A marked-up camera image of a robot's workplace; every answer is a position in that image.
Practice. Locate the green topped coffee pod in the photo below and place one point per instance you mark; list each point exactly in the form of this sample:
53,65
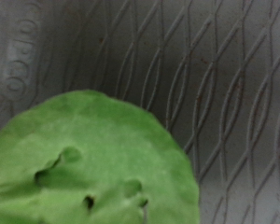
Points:
93,155

